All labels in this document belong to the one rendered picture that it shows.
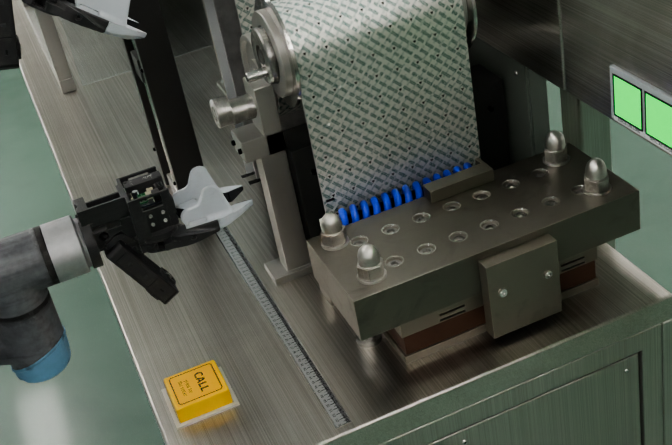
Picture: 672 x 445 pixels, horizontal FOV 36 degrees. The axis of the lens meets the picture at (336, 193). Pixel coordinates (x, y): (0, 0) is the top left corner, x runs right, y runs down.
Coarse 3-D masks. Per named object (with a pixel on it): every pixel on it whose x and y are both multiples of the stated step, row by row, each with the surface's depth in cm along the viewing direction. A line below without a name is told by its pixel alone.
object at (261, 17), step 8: (464, 0) 135; (464, 8) 136; (256, 16) 133; (264, 16) 130; (464, 16) 136; (256, 24) 135; (264, 24) 131; (272, 24) 129; (272, 32) 129; (272, 40) 130; (280, 40) 129; (280, 48) 129; (280, 56) 129; (280, 64) 130; (288, 64) 129; (280, 72) 131; (288, 72) 130; (280, 80) 133; (288, 80) 131; (280, 88) 134; (288, 88) 132; (280, 96) 136
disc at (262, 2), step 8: (256, 0) 135; (264, 0) 131; (256, 8) 136; (264, 8) 132; (272, 8) 129; (272, 16) 130; (280, 24) 128; (280, 32) 129; (288, 40) 127; (288, 48) 128; (288, 56) 129; (296, 64) 128; (296, 72) 128; (296, 80) 129; (296, 88) 131; (288, 96) 136; (296, 96) 132; (288, 104) 137; (296, 104) 134
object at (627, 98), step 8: (616, 80) 121; (616, 88) 122; (624, 88) 120; (632, 88) 119; (616, 96) 122; (624, 96) 121; (632, 96) 119; (616, 104) 123; (624, 104) 121; (632, 104) 120; (640, 104) 118; (616, 112) 124; (624, 112) 122; (632, 112) 120; (640, 112) 119; (632, 120) 121; (640, 120) 119; (640, 128) 120
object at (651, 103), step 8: (648, 96) 116; (648, 104) 117; (656, 104) 115; (664, 104) 114; (648, 112) 117; (656, 112) 116; (664, 112) 114; (648, 120) 118; (656, 120) 116; (664, 120) 115; (648, 128) 118; (656, 128) 117; (664, 128) 115; (656, 136) 117; (664, 136) 116
